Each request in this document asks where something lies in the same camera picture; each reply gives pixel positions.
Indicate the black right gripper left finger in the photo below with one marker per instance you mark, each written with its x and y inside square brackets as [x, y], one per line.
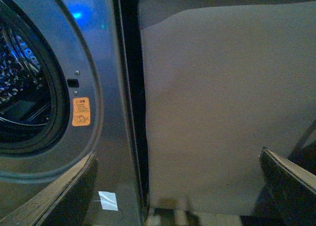
[64, 202]

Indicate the white tape label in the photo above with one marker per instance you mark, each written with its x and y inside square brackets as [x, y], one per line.
[108, 200]

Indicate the orange warning sticker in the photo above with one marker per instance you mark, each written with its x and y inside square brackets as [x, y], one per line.
[81, 112]

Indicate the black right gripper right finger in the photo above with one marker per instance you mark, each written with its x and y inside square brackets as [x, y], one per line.
[292, 188]

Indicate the dark grey washing machine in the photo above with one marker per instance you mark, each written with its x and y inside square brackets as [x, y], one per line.
[52, 51]

